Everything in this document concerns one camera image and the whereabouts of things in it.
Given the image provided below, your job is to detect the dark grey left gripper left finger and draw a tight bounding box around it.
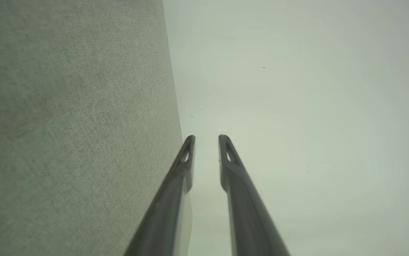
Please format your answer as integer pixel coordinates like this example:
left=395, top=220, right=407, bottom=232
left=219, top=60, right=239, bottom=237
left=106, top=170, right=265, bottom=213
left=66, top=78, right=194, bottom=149
left=123, top=135, right=195, bottom=256

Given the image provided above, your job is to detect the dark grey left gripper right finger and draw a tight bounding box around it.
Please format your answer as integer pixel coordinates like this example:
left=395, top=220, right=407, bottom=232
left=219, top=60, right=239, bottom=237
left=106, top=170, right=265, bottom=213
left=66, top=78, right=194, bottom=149
left=219, top=134, right=290, bottom=256

